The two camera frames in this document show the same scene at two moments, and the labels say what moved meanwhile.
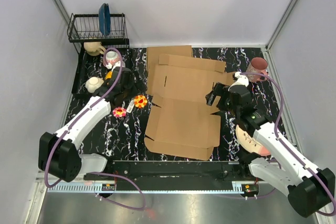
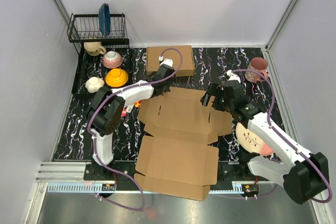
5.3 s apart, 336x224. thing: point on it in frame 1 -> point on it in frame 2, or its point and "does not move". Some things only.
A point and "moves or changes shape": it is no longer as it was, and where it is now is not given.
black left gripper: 137,89 -> 168,86
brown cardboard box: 183,123 moves or changes shape
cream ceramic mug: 94,48 does not move
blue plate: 104,19 does not move
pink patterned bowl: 112,57 does not move
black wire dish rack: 104,48 does not move
